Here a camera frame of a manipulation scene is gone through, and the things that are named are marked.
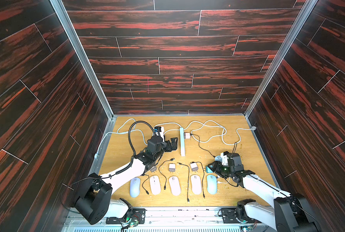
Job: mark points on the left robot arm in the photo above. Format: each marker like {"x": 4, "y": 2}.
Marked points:
{"x": 92, "y": 198}

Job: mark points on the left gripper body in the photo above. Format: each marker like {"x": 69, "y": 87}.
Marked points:
{"x": 162, "y": 147}

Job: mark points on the teal adapter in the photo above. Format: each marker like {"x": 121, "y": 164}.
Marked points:
{"x": 208, "y": 170}

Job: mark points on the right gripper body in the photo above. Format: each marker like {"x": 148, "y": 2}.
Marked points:
{"x": 216, "y": 166}

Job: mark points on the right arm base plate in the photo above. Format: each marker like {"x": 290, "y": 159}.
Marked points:
{"x": 229, "y": 216}

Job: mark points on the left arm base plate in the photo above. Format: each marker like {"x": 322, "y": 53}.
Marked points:
{"x": 132, "y": 218}

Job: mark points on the light blue mouse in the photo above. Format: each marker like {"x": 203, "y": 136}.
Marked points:
{"x": 211, "y": 184}
{"x": 218, "y": 158}

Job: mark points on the pink mouse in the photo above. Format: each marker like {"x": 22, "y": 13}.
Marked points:
{"x": 155, "y": 185}
{"x": 196, "y": 184}
{"x": 175, "y": 185}

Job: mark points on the white power strip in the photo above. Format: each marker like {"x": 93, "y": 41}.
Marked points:
{"x": 182, "y": 142}

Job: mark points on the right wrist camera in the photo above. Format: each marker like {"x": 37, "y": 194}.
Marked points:
{"x": 225, "y": 158}

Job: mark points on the white mouse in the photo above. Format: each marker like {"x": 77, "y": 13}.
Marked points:
{"x": 134, "y": 189}

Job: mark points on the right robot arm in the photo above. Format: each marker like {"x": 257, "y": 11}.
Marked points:
{"x": 286, "y": 212}

